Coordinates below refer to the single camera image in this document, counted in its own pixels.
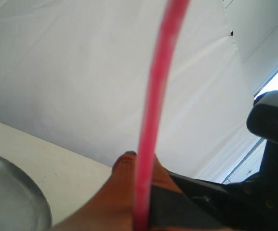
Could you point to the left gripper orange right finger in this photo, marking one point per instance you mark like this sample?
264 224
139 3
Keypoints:
193 204

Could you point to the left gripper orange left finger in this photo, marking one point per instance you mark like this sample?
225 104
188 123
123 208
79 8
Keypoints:
110 209

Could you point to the pink and white stick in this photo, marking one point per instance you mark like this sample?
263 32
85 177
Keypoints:
169 29

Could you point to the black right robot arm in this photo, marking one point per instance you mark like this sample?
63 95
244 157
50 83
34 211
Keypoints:
259 194

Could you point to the round stainless steel plate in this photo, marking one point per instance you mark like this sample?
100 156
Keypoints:
23 206

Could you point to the white backdrop sheet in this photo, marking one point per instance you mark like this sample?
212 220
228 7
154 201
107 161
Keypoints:
74 73

